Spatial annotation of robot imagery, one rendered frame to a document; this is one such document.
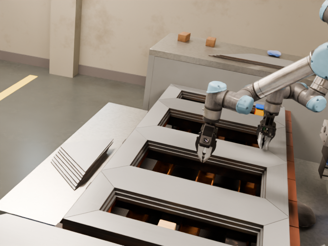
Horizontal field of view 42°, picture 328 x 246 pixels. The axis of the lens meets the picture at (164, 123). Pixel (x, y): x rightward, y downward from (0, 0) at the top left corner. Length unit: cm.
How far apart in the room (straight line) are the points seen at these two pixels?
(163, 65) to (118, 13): 244
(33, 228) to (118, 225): 27
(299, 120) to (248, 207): 129
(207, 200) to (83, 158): 62
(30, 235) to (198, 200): 61
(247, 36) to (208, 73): 231
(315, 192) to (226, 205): 74
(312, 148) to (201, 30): 254
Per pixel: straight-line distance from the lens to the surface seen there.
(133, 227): 145
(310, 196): 221
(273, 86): 179
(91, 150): 201
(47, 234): 142
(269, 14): 500
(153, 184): 167
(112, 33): 526
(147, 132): 207
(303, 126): 286
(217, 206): 162
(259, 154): 207
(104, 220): 146
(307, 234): 194
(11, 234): 143
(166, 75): 284
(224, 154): 198
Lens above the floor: 175
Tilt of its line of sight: 24 degrees down
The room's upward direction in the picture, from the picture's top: 8 degrees clockwise
